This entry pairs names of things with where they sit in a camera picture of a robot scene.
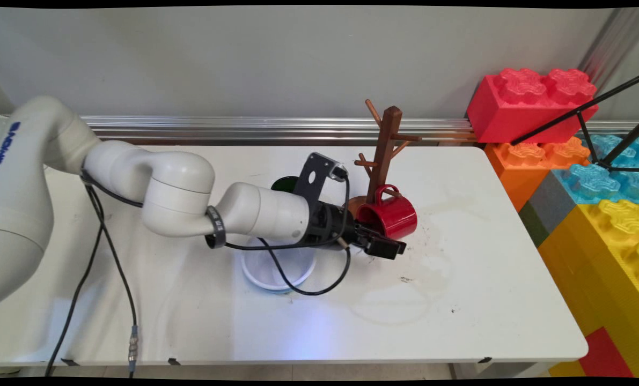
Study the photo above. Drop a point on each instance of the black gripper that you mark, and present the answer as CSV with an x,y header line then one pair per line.
x,y
330,225

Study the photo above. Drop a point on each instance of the red enamel mug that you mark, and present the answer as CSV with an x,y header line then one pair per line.
x,y
397,214

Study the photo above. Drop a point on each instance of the dark green cup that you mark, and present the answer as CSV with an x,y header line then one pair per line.
x,y
286,185

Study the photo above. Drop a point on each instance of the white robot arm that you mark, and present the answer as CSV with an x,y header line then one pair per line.
x,y
180,193

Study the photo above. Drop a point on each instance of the brown wooden mug tree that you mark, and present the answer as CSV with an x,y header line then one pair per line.
x,y
386,139

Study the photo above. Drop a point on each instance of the white bowl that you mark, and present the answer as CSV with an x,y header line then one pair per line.
x,y
265,271

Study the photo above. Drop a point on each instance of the orange giant building block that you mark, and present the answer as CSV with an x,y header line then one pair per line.
x,y
518,171

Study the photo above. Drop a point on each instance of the grey giant building block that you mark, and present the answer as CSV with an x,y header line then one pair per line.
x,y
552,203

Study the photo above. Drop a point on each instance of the red giant building block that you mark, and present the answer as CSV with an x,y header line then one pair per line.
x,y
518,107

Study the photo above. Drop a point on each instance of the blue giant building block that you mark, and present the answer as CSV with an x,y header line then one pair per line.
x,y
593,182

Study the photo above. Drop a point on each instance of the yellow giant building block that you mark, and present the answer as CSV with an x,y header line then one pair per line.
x,y
603,268

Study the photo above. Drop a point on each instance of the black tripod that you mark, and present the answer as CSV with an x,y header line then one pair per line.
x,y
587,126

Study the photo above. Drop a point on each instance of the small red block panel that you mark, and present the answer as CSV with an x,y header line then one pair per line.
x,y
606,356

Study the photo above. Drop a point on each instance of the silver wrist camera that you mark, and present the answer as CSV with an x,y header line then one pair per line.
x,y
339,171

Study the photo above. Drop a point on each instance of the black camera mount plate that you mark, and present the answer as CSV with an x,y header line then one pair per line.
x,y
311,179

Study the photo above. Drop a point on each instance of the aluminium table rail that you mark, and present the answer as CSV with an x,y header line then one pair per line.
x,y
244,128

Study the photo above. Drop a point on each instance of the aluminium corner post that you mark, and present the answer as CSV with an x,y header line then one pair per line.
x,y
614,43

